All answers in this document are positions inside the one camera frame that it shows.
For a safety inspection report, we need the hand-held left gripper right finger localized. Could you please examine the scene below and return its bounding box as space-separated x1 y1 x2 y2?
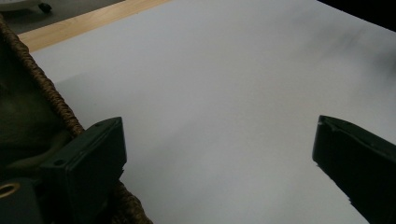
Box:
312 115 396 224

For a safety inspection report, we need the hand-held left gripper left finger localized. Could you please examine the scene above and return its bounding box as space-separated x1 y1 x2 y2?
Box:
39 117 127 224

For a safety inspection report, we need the olive green cloth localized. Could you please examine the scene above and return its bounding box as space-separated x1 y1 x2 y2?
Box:
0 40 75 175

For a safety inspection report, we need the brown woven basket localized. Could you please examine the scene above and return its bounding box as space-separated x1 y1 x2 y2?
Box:
0 15 153 224

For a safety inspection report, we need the wooden table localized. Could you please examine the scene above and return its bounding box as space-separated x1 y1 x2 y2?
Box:
18 0 171 52

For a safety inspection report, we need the white table sheet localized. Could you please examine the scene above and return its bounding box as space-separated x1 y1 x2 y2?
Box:
31 0 396 224

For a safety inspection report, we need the white chair base with caster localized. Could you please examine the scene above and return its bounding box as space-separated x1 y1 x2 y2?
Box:
0 0 52 14

